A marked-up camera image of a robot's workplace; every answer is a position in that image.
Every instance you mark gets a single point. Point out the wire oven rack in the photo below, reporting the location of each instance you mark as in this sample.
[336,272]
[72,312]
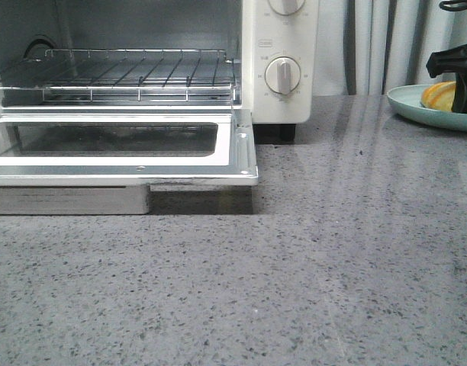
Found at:
[124,77]

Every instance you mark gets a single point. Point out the white Toshiba toaster oven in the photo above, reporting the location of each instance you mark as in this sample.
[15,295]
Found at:
[248,31]

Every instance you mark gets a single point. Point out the upper oven control knob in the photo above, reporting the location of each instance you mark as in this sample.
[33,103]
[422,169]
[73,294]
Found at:
[286,7]

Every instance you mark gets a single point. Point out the oven glass door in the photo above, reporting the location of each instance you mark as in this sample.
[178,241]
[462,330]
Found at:
[106,148]

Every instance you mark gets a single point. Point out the golden bread loaf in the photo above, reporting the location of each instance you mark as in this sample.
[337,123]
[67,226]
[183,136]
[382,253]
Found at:
[439,96]

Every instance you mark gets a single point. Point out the oven control knob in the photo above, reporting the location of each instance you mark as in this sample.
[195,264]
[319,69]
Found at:
[286,7]
[283,75]

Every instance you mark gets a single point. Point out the metal crumb tray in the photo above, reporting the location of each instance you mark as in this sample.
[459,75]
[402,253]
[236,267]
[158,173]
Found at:
[74,200]

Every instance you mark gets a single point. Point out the lower oven control knob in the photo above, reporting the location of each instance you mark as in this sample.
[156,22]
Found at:
[283,75]

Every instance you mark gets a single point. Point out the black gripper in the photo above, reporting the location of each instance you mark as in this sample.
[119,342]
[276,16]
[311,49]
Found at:
[452,60]

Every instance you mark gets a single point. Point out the teal plate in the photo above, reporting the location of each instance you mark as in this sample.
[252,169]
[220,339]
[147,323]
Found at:
[405,100]

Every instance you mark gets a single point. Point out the grey curtain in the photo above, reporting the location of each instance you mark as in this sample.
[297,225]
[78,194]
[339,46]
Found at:
[370,47]

